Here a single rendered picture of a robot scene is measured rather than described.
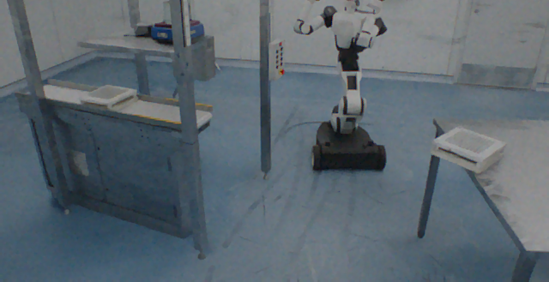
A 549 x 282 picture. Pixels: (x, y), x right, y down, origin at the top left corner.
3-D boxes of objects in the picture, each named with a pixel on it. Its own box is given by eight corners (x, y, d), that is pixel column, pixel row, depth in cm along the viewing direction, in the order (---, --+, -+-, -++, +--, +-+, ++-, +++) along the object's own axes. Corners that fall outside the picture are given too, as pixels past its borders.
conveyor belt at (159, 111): (212, 120, 241) (212, 112, 239) (188, 138, 220) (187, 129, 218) (48, 91, 289) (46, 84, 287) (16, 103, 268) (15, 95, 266)
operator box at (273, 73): (284, 74, 302) (285, 39, 291) (275, 81, 288) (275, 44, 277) (276, 73, 304) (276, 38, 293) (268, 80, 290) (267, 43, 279)
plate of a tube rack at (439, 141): (506, 147, 189) (507, 142, 188) (482, 164, 174) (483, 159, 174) (457, 129, 206) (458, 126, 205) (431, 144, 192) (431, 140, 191)
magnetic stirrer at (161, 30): (206, 36, 223) (205, 19, 219) (184, 45, 205) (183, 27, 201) (175, 33, 230) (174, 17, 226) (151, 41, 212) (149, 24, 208)
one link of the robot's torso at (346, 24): (346, 45, 353) (348, 3, 338) (380, 52, 331) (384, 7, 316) (323, 51, 334) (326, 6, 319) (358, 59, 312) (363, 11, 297)
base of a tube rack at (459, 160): (503, 156, 191) (505, 152, 190) (479, 174, 177) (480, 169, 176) (455, 138, 208) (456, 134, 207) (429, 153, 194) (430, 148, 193)
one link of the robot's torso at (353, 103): (340, 117, 324) (335, 67, 343) (363, 117, 324) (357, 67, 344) (343, 108, 310) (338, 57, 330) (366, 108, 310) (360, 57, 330)
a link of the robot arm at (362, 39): (362, 15, 283) (352, 41, 283) (377, 18, 279) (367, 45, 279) (364, 20, 293) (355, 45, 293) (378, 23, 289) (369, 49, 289)
